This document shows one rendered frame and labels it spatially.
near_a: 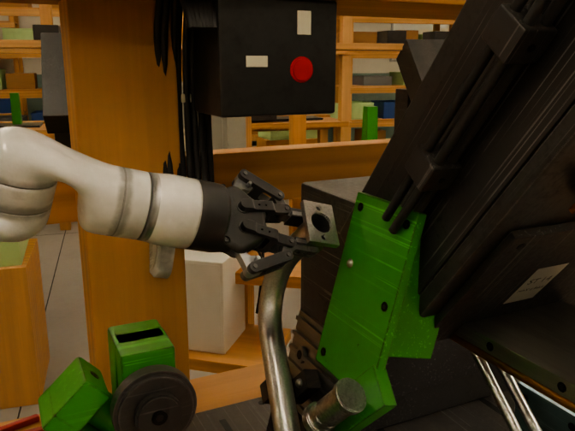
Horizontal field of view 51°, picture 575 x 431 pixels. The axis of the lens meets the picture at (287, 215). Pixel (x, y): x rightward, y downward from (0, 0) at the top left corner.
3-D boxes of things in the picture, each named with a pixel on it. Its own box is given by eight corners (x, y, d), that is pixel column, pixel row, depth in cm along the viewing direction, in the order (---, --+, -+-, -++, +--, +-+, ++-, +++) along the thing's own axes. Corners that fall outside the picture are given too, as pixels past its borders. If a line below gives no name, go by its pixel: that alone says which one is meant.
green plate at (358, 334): (426, 406, 67) (478, 223, 64) (365, 407, 63) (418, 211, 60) (369, 361, 77) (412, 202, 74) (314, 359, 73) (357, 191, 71)
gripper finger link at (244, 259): (221, 248, 65) (236, 241, 67) (245, 284, 64) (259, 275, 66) (230, 238, 63) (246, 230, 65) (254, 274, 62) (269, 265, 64)
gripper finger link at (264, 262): (237, 274, 65) (275, 254, 68) (246, 288, 64) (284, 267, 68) (248, 262, 63) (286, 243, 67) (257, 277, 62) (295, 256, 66)
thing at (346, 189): (513, 391, 98) (535, 185, 90) (354, 439, 86) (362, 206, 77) (440, 345, 115) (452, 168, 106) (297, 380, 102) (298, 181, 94)
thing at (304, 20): (337, 113, 84) (339, 0, 81) (222, 118, 77) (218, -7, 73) (297, 108, 95) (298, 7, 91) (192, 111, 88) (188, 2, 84)
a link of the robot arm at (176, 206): (164, 213, 72) (112, 203, 69) (200, 158, 63) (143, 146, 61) (166, 282, 67) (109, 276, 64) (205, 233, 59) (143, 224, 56)
